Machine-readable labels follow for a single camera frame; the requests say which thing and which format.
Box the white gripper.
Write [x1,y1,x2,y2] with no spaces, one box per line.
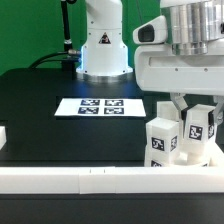
[133,16,224,125]

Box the white round stool seat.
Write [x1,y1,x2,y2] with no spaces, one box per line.
[143,146,212,168]

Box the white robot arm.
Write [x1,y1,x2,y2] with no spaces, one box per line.
[77,0,224,124]

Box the white marker sheet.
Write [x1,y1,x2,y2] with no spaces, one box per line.
[55,98,146,117]

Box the white front fence bar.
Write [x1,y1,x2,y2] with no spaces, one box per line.
[0,167,224,194]

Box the white left fence piece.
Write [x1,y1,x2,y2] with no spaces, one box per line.
[0,126,7,150]

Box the black cable bundle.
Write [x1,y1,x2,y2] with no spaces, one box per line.
[28,49,82,70]

